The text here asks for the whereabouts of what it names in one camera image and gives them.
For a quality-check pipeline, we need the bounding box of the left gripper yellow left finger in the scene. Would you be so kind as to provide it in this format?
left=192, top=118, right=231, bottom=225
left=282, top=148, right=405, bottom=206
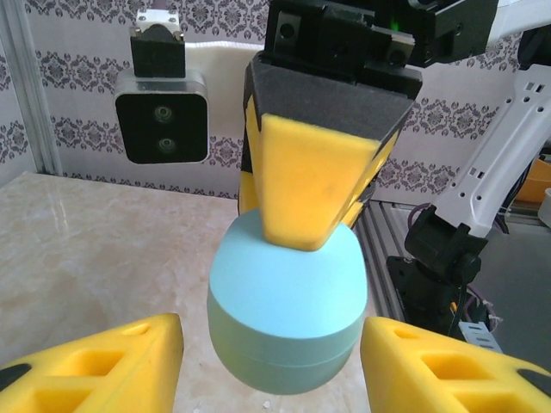
left=0, top=312, right=185, bottom=413

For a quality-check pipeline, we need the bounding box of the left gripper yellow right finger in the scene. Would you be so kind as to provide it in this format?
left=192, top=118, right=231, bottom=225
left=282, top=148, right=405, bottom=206
left=362, top=316, right=551, bottom=413

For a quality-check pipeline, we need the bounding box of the blue earbud charging case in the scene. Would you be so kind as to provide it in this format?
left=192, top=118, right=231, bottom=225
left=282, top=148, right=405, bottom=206
left=206, top=209, right=370, bottom=395

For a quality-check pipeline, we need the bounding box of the yellow plastic container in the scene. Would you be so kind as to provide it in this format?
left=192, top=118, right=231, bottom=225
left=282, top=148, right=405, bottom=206
left=514, top=157, right=551, bottom=203

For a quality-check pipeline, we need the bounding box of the white slotted cable duct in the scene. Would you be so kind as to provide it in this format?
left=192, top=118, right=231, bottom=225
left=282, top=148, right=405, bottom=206
left=455, top=320, right=503, bottom=358

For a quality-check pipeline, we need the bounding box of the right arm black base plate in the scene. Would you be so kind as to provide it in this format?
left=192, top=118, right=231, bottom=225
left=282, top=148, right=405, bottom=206
left=385, top=256, right=473, bottom=343

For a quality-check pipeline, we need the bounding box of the aluminium mounting rail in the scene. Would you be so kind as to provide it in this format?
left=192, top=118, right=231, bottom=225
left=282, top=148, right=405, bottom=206
left=359, top=200, right=431, bottom=332

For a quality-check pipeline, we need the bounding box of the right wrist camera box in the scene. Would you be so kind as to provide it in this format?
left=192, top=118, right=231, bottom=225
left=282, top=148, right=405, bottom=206
left=114, top=9, right=211, bottom=165

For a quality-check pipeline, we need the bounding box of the aluminium frame post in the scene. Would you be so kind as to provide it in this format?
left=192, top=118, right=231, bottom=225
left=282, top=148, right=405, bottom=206
left=6, top=0, right=64, bottom=176

